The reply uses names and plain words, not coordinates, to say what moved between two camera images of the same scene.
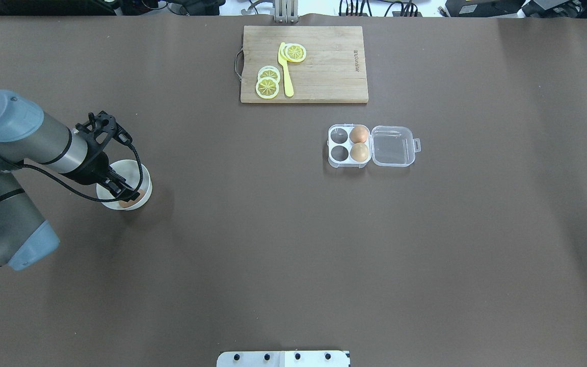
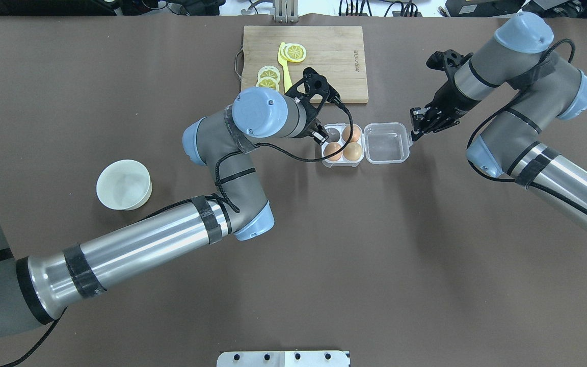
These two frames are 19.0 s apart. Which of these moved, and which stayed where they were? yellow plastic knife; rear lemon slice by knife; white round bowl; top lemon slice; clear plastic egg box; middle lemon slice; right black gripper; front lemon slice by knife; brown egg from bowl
Moved: brown egg from bowl; right black gripper; clear plastic egg box
Stayed: rear lemon slice by knife; yellow plastic knife; middle lemon slice; white round bowl; front lemon slice by knife; top lemon slice
